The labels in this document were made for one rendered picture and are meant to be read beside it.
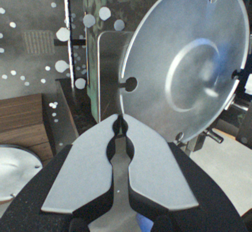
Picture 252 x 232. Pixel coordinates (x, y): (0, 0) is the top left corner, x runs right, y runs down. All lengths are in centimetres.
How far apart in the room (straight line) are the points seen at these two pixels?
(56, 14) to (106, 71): 79
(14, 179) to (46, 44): 60
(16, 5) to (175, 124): 87
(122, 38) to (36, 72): 82
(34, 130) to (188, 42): 63
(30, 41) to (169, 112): 66
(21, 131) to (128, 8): 58
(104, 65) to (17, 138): 60
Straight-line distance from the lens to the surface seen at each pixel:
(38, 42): 81
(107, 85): 21
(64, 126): 115
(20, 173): 84
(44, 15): 97
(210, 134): 46
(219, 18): 32
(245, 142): 34
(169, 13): 24
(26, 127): 73
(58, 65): 33
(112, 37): 20
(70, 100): 71
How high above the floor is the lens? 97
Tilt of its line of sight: 52 degrees down
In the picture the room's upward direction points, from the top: 133 degrees clockwise
